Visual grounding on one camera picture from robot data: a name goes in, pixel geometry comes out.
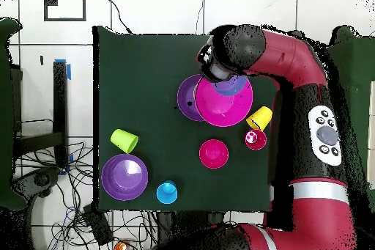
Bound black power box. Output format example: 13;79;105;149
81;205;114;246

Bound green cup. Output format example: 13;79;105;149
110;128;139;155

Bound thin dark floor cable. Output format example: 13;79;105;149
195;0;205;35

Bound yellow cup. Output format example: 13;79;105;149
245;106;274;132

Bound blue cup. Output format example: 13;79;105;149
156;180;179;205

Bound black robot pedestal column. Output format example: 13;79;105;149
156;211;226;233

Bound purple bowl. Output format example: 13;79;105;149
177;73;206;122
100;153;149;202

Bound blue tape strip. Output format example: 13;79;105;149
53;58;72;81

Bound red cup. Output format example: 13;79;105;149
245;128;268;151

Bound black metal stand frame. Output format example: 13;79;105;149
12;61;69;169

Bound green covered side table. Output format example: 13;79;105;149
0;17;29;211
326;25;375;204

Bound red bowl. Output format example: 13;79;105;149
198;139;230;170

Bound black office chair base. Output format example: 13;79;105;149
11;166;62;201

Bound black floor cable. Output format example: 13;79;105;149
104;0;133;34

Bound black square floor frame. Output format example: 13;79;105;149
43;0;87;22

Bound large pink bowl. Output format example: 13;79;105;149
193;74;254;128

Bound blue bowl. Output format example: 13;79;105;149
212;74;250;98

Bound dark green table cloth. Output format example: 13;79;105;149
92;25;305;213

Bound tangled floor cables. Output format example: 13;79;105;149
14;141;156;250

